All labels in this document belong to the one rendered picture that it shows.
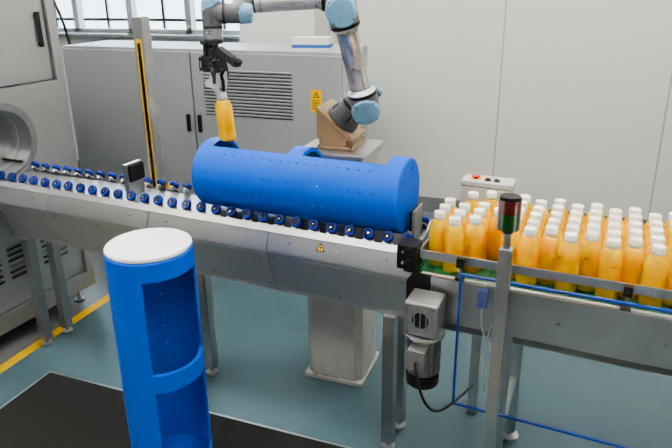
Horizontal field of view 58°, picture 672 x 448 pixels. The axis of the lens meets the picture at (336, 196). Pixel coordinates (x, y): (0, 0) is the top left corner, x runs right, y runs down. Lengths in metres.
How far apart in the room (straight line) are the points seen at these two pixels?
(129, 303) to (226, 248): 0.64
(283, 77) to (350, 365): 1.86
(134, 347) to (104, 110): 2.90
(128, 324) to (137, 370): 0.17
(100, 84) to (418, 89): 2.40
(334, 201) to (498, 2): 2.92
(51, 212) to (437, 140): 3.04
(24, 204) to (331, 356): 1.66
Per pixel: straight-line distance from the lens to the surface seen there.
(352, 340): 2.96
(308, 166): 2.28
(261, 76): 4.02
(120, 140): 4.77
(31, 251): 3.51
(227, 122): 2.48
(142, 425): 2.31
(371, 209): 2.18
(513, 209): 1.78
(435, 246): 2.14
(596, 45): 4.83
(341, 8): 2.34
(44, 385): 3.15
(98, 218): 2.97
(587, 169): 4.99
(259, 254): 2.48
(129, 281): 2.01
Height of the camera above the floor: 1.82
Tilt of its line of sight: 19 degrees down
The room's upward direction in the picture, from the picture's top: 1 degrees counter-clockwise
